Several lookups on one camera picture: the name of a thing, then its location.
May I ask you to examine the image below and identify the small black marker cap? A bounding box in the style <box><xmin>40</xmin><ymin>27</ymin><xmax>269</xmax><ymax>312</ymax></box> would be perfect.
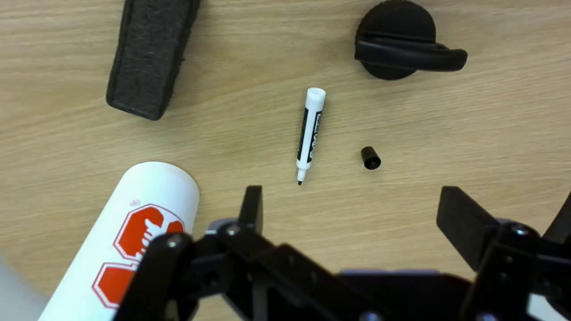
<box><xmin>358</xmin><ymin>144</ymin><xmax>383</xmax><ymax>173</ymax></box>

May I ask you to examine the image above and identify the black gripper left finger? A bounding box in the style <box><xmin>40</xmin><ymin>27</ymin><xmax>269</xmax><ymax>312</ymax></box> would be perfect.
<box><xmin>117</xmin><ymin>184</ymin><xmax>344</xmax><ymax>321</ymax></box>

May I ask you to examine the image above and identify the black bottle lid with handle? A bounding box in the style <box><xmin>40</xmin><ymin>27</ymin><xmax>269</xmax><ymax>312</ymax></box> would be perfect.
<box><xmin>353</xmin><ymin>0</ymin><xmax>469</xmax><ymax>82</ymax></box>

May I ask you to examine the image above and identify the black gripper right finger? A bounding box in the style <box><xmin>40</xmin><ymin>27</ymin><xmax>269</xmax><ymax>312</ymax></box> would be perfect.
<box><xmin>435</xmin><ymin>184</ymin><xmax>571</xmax><ymax>321</ymax></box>

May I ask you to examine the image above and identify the white black-label whiteboard marker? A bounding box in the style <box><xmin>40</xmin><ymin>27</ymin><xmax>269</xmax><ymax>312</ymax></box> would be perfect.
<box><xmin>294</xmin><ymin>86</ymin><xmax>328</xmax><ymax>187</ymax></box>

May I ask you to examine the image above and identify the white bottle with red logo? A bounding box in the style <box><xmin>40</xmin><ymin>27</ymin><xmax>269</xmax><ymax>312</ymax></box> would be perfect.
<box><xmin>37</xmin><ymin>159</ymin><xmax>203</xmax><ymax>321</ymax></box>

